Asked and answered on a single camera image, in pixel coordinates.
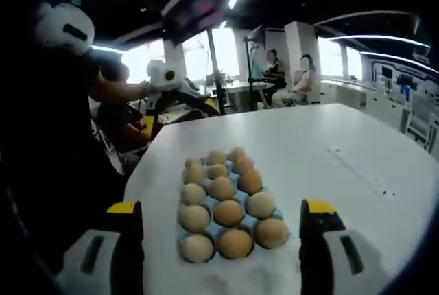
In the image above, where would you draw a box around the wall display board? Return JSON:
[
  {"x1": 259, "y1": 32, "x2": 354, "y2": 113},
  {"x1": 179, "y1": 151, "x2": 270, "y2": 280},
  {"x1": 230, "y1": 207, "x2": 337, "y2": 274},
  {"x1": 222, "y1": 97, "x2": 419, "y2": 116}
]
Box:
[{"x1": 359, "y1": 58, "x2": 439, "y2": 145}]

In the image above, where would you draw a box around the reddish brown chair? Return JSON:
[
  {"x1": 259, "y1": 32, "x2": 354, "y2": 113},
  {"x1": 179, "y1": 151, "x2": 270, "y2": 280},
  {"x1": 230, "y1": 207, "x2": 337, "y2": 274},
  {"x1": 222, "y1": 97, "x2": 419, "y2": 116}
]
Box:
[{"x1": 97, "y1": 102, "x2": 154, "y2": 154}]

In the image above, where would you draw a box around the dark ceiling-hung screen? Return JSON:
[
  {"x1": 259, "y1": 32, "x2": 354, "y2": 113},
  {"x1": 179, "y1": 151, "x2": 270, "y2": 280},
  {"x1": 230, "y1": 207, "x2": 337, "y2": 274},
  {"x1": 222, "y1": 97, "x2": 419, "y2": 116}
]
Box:
[{"x1": 161, "y1": 0, "x2": 227, "y2": 42}]

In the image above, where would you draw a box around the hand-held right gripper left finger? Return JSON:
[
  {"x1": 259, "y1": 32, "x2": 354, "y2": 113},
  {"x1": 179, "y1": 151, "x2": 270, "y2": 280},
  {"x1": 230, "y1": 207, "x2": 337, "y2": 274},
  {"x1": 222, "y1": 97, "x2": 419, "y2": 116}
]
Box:
[{"x1": 56, "y1": 200, "x2": 145, "y2": 295}]

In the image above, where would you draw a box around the blue egg tray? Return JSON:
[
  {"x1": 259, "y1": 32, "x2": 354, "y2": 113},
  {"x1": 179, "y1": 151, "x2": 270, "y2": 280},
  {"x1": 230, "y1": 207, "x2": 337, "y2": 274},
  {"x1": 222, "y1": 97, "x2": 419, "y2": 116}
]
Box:
[{"x1": 175, "y1": 150, "x2": 294, "y2": 265}]

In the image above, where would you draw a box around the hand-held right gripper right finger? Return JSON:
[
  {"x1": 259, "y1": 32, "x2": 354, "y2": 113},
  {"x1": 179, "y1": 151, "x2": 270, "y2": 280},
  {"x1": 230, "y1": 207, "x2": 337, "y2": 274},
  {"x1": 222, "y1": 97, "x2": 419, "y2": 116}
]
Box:
[{"x1": 299, "y1": 198, "x2": 388, "y2": 295}]

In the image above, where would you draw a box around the white worn device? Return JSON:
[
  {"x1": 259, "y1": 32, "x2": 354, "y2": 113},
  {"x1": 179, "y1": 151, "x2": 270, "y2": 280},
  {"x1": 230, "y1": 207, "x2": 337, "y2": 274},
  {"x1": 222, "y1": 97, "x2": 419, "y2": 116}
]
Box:
[{"x1": 34, "y1": 2, "x2": 96, "y2": 56}]

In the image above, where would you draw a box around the white foam egg holder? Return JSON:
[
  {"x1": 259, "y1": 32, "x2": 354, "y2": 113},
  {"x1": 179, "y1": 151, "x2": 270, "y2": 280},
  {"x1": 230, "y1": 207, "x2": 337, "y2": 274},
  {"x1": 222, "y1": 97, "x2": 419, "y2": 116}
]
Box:
[{"x1": 142, "y1": 239, "x2": 302, "y2": 295}]

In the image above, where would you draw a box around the white table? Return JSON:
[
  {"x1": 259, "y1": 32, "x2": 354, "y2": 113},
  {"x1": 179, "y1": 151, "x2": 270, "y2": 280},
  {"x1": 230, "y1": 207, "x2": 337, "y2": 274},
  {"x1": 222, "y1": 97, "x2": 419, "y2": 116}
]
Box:
[{"x1": 123, "y1": 102, "x2": 439, "y2": 295}]

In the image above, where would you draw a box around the group of brown eggs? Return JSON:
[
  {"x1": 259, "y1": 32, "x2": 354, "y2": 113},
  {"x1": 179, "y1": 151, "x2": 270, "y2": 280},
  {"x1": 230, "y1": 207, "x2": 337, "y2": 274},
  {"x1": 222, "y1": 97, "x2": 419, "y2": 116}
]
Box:
[{"x1": 178, "y1": 146, "x2": 292, "y2": 264}]

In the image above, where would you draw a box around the black stand pole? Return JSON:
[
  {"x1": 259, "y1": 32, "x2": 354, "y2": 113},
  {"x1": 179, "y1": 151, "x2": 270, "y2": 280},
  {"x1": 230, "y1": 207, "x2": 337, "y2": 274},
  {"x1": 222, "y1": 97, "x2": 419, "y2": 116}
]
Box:
[
  {"x1": 205, "y1": 29, "x2": 227, "y2": 116},
  {"x1": 243, "y1": 34, "x2": 261, "y2": 110}
]

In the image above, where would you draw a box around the person in black clothes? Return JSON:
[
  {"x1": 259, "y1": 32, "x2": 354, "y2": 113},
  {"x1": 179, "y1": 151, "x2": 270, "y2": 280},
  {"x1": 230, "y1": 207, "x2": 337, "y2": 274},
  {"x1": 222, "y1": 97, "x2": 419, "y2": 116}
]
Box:
[{"x1": 0, "y1": 44, "x2": 138, "y2": 275}]

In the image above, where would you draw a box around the white square pillar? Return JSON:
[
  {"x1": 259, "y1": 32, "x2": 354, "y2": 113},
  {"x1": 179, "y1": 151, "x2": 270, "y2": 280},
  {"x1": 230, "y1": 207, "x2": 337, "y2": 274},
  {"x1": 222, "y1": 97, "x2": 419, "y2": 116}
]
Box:
[{"x1": 284, "y1": 20, "x2": 322, "y2": 104}]

